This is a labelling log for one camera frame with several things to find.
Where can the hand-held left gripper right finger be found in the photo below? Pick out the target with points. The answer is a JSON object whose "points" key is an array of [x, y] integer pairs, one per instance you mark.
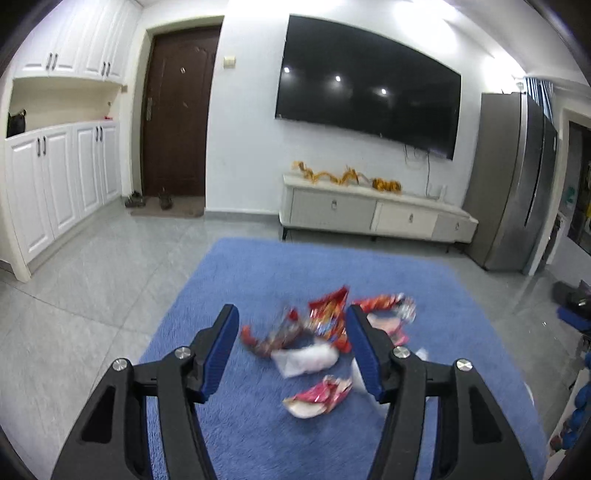
{"points": [[367, 355]]}

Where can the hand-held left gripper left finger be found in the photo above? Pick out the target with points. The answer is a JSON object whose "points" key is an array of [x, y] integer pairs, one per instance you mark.
{"points": [[217, 355]]}

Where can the red silver snack wrapper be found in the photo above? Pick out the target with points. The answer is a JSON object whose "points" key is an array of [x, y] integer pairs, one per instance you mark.
{"points": [[385, 304]]}

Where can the red orange snack wrapper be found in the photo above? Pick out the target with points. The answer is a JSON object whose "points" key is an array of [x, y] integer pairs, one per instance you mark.
{"points": [[328, 316]]}

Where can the red white torn snack wrapper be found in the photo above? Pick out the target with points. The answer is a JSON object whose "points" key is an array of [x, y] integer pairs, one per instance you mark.
{"points": [[318, 394]]}

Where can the white plastic wrapper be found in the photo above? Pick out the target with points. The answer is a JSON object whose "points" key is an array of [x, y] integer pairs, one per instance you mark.
{"points": [[304, 361]]}

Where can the blue fluffy rug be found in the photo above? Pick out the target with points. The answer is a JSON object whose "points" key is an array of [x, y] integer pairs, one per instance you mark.
{"points": [[258, 277]]}

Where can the white television cabinet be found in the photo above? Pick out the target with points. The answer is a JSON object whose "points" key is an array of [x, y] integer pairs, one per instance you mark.
{"points": [[351, 210]]}

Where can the brown doormat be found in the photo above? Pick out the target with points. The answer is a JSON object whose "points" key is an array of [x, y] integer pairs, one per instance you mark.
{"points": [[166, 212]]}

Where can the dark shoe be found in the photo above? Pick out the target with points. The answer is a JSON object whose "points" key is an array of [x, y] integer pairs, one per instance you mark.
{"points": [[134, 200], [165, 200]]}

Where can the short golden ornament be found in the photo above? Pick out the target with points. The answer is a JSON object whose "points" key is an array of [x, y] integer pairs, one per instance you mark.
{"points": [[387, 185]]}

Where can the long golden dragon ornament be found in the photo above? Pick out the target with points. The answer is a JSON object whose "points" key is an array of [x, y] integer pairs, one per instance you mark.
{"points": [[330, 176]]}

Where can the dark bag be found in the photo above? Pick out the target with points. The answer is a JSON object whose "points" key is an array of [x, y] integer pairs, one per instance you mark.
{"points": [[572, 300]]}

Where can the grey steel refrigerator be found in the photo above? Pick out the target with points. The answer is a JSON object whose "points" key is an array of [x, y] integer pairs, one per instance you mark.
{"points": [[512, 184]]}

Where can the white lower cabinet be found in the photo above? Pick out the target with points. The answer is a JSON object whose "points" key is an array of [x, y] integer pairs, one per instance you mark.
{"points": [[55, 184]]}

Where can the dark brown entrance door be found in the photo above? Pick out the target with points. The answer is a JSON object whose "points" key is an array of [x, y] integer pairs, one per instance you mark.
{"points": [[178, 115]]}

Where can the black handbag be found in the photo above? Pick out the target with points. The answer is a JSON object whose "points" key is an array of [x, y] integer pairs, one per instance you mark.
{"points": [[16, 124]]}

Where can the blue window curtain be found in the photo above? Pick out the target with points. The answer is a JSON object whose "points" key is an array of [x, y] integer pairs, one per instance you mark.
{"points": [[540, 94]]}

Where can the black wall television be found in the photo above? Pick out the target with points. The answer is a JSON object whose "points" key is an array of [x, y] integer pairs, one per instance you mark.
{"points": [[369, 87]]}

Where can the beige wall switch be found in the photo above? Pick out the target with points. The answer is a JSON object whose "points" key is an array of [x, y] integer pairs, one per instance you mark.
{"points": [[229, 62]]}

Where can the white upper wall cabinet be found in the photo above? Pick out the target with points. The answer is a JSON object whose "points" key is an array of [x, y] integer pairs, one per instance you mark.
{"points": [[78, 41]]}

